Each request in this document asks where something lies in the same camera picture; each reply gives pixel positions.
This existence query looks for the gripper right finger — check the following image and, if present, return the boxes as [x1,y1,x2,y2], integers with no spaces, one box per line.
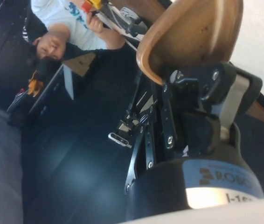
[168,61,264,155]

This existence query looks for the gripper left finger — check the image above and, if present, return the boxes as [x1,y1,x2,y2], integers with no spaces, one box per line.
[123,81,177,195]

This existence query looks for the cardboard piece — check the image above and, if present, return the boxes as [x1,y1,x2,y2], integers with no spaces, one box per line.
[63,52,97,77]

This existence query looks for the black cabinet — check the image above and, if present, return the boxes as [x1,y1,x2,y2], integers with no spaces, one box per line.
[28,62,75,115]

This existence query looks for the orange tool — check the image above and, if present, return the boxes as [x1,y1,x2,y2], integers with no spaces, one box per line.
[28,70,44,96]

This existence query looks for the person in white shirt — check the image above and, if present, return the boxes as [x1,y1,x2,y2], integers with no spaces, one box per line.
[30,0,126,69]

